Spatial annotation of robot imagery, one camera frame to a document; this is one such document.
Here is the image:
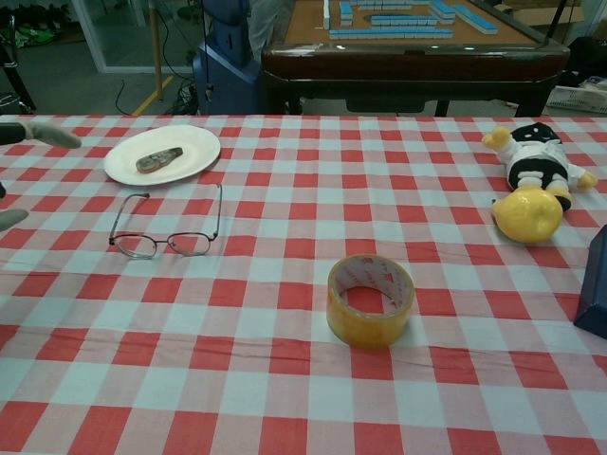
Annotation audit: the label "white paper plate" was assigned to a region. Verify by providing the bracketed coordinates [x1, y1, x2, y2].
[102, 124, 223, 186]

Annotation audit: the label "black metal stand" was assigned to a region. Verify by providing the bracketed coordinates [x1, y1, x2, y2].
[0, 13, 37, 115]

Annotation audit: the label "dark wooden mahjong table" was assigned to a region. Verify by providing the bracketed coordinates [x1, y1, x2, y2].
[260, 0, 572, 118]

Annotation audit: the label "black white plush doll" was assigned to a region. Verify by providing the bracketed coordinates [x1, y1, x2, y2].
[481, 121, 598, 212]

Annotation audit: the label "yellow packing tape roll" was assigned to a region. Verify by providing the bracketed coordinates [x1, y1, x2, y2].
[325, 253, 416, 351]

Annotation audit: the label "grey plastic crate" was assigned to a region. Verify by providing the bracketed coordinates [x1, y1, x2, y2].
[544, 84, 607, 115]

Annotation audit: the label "thin wire eyeglasses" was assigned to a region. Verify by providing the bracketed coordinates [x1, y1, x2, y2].
[107, 182, 224, 261]

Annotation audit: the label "black tripod stand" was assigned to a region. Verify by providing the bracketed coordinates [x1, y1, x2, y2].
[539, 0, 569, 49]

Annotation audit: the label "short blue mahjong tile row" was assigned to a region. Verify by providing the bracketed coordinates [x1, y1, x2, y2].
[369, 13, 438, 27]

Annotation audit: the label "black floor cable bundle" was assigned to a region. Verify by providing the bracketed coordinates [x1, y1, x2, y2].
[116, 78, 203, 116]

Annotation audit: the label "red white checkered tablecloth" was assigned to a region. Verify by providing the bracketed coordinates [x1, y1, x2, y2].
[0, 113, 607, 455]

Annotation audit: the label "grey trousers of person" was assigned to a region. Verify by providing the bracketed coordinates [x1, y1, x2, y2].
[248, 0, 298, 48]

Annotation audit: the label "dark blue rectangular box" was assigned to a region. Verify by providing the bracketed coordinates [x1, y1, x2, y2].
[573, 226, 607, 341]

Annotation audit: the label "long blue mahjong tile row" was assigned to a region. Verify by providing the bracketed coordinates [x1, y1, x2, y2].
[328, 27, 455, 41]

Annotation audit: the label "blue plastic machine base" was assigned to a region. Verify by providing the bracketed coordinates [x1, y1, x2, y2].
[192, 0, 261, 115]

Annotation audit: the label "grey brown shell shaped object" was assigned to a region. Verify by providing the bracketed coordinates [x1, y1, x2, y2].
[135, 146, 185, 173]

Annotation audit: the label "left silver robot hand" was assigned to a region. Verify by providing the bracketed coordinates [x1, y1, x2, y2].
[0, 119, 83, 233]

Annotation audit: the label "wooden pole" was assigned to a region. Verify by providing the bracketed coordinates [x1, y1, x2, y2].
[149, 0, 165, 101]

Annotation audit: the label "diagonal blue mahjong tile row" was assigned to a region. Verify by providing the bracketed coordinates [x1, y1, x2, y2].
[428, 0, 500, 37]

